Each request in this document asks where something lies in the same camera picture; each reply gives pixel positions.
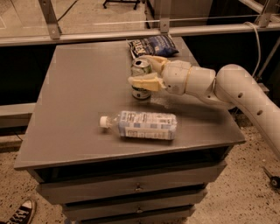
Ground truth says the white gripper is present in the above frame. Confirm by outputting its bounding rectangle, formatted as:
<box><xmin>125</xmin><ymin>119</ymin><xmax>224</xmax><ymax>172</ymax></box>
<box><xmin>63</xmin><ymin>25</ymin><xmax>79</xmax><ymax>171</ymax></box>
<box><xmin>128</xmin><ymin>55</ymin><xmax>192</xmax><ymax>95</ymax></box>

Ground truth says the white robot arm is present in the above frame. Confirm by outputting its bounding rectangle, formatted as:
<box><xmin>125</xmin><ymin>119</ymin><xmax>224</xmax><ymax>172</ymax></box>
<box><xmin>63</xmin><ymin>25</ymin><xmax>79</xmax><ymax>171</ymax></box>
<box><xmin>128</xmin><ymin>55</ymin><xmax>280</xmax><ymax>158</ymax></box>

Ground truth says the blue chip bag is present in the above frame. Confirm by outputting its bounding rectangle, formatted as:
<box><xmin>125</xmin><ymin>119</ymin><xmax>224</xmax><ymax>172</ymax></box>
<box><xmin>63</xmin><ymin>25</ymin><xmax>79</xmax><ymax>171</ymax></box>
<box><xmin>128</xmin><ymin>35</ymin><xmax>179</xmax><ymax>58</ymax></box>

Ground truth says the clear plastic water bottle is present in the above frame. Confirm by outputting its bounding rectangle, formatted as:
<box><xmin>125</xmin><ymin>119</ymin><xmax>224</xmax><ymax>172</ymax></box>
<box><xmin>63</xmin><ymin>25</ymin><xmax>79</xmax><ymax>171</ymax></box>
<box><xmin>99</xmin><ymin>110</ymin><xmax>178</xmax><ymax>140</ymax></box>

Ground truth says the black stand base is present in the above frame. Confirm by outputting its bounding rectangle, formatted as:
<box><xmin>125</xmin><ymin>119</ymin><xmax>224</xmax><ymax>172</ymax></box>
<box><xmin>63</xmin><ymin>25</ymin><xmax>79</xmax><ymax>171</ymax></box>
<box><xmin>102</xmin><ymin>0</ymin><xmax>140</xmax><ymax>10</ymax></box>

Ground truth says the grey drawer cabinet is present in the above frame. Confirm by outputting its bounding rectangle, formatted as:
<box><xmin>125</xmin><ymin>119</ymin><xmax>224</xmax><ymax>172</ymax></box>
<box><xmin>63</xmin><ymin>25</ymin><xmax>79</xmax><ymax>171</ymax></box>
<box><xmin>15</xmin><ymin>41</ymin><xmax>244</xmax><ymax>224</ymax></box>

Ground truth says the grey metal railing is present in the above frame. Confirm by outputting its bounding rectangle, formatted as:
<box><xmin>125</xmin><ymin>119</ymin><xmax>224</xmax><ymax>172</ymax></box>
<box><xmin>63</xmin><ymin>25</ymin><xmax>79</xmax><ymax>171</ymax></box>
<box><xmin>0</xmin><ymin>0</ymin><xmax>279</xmax><ymax>46</ymax></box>

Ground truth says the black caster wheel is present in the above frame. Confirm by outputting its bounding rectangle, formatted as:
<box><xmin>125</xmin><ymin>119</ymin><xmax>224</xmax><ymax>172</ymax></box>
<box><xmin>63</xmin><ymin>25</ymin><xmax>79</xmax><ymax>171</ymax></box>
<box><xmin>263</xmin><ymin>167</ymin><xmax>280</xmax><ymax>189</ymax></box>

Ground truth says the black white sneaker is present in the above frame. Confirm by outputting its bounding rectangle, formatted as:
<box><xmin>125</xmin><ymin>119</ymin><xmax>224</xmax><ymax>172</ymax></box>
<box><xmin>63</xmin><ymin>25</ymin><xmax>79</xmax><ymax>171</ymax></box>
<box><xmin>0</xmin><ymin>199</ymin><xmax>37</xmax><ymax>224</ymax></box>

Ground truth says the white cable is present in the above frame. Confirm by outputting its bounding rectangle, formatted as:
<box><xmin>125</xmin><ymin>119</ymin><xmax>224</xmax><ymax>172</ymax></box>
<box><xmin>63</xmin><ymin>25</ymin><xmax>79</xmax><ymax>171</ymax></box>
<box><xmin>243</xmin><ymin>21</ymin><xmax>263</xmax><ymax>79</ymax></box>

